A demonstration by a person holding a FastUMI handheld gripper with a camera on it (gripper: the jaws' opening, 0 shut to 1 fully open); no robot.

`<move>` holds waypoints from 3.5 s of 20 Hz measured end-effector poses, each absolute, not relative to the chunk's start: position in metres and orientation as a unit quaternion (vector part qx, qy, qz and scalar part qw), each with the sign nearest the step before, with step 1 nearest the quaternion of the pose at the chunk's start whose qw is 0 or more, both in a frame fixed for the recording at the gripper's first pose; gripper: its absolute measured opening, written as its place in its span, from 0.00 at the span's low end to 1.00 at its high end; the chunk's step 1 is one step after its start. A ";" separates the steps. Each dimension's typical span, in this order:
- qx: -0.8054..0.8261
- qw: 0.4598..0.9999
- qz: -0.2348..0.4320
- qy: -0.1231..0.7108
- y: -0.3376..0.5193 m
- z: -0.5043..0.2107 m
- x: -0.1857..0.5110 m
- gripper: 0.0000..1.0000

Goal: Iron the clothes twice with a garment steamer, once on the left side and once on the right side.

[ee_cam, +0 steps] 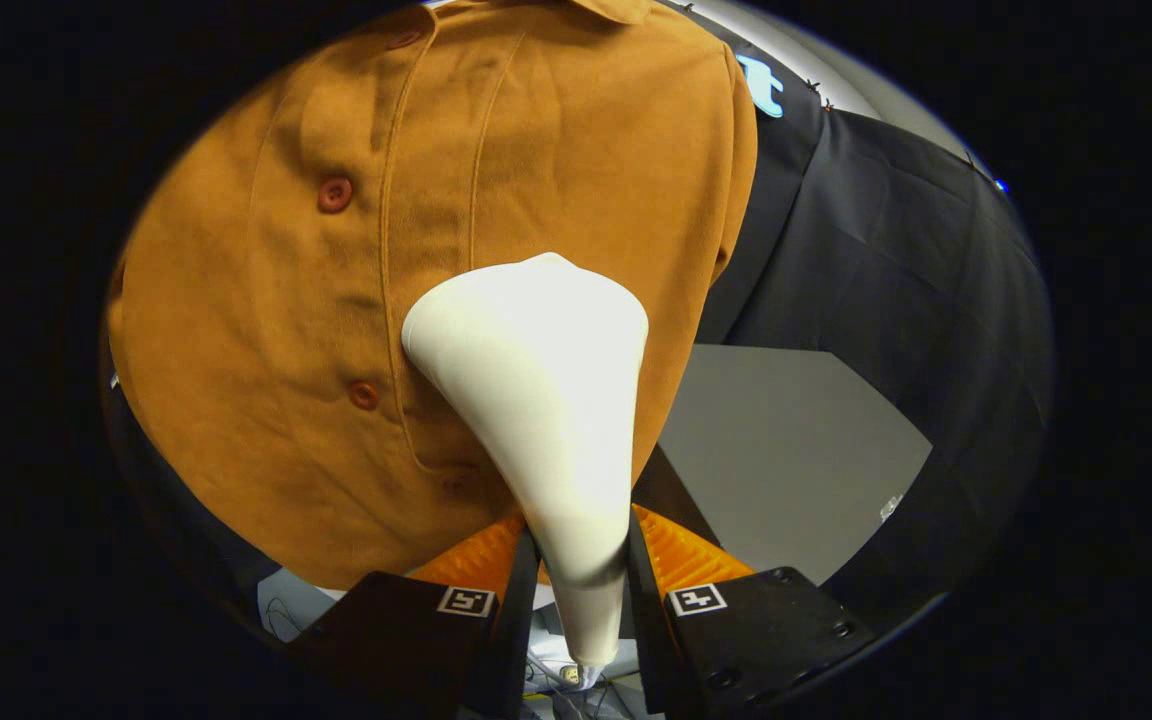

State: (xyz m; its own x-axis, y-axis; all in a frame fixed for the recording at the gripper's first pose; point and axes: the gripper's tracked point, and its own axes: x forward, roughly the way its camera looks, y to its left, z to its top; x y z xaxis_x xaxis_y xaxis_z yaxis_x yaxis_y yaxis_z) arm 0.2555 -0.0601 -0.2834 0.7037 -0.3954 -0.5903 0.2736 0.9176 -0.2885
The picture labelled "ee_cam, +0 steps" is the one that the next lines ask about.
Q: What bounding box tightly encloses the grey side cabinet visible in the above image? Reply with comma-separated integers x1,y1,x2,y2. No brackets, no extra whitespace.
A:
633,345,934,586

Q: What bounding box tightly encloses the brown button shirt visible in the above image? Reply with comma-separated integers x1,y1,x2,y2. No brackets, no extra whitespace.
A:
106,0,759,591

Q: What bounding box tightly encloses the row of black backdrop clips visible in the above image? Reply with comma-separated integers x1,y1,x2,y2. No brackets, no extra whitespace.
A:
804,78,982,166

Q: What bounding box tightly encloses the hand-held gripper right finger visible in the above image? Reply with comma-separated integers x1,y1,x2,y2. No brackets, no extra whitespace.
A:
624,503,882,719

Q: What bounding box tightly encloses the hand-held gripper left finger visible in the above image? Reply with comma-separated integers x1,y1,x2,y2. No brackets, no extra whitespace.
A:
286,510,542,720

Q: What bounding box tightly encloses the white garment steamer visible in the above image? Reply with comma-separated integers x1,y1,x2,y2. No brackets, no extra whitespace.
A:
401,252,650,669

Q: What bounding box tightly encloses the black backdrop cloth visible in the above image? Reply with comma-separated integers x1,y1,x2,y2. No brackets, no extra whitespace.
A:
101,40,1055,641

